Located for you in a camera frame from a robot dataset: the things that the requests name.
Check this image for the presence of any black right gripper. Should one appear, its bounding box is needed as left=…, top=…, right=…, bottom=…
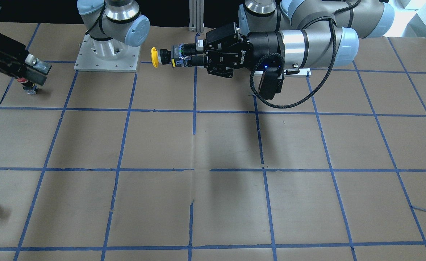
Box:
left=0, top=33, right=52, bottom=86

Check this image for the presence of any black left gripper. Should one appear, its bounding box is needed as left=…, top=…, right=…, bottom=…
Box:
left=172, top=22, right=285, bottom=79

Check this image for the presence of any yellow push button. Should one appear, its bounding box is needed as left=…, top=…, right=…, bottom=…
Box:
left=150, top=43, right=197, bottom=68

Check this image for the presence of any aluminium frame post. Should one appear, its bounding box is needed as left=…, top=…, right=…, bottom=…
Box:
left=189, top=0, right=204, bottom=34

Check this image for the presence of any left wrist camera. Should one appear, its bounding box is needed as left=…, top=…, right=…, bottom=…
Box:
left=258, top=66, right=283, bottom=100

